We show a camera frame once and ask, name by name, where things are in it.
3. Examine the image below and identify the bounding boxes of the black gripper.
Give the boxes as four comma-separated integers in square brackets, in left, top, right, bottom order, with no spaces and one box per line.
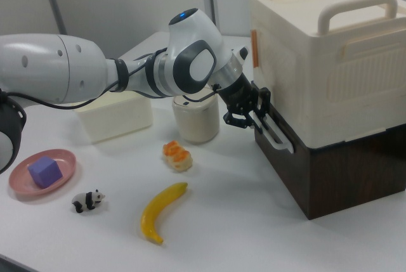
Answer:
[218,73,272,134]

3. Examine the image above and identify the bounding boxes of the dark drawer with white handle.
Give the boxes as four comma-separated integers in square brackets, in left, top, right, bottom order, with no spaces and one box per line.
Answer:
[251,81,310,219]

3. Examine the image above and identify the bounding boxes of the dark wood drawer cabinet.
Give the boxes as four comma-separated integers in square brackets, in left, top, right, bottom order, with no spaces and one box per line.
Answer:
[250,80,406,221]

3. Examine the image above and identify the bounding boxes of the small beige lidded trash can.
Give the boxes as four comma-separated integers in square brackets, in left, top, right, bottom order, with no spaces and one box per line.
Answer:
[171,86,220,144]

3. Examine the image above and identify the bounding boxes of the orange tag on storage box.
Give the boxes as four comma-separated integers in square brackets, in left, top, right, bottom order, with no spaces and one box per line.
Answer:
[250,30,261,68]

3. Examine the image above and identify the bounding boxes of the toy shrimp sushi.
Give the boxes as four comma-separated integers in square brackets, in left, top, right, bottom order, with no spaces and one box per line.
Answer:
[162,140,193,173]

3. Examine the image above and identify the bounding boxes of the cream rectangular plastic bin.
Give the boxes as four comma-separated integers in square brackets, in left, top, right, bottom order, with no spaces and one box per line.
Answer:
[73,89,154,145]

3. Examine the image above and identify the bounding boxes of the yellow toy banana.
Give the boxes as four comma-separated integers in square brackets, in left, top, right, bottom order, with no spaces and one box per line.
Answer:
[140,182,188,244]

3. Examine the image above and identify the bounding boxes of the small panda figurine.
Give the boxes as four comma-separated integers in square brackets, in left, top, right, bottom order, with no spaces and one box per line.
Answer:
[71,189,107,214]

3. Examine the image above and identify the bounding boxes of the pink plastic plate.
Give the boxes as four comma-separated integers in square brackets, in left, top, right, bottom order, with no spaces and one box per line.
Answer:
[8,148,78,197]

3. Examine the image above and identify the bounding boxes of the purple cube block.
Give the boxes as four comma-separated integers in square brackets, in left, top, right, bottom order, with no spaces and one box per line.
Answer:
[27,156,63,189]

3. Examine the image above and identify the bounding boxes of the cream storage box with handles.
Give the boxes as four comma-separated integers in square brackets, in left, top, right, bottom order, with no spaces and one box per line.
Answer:
[247,0,406,142]

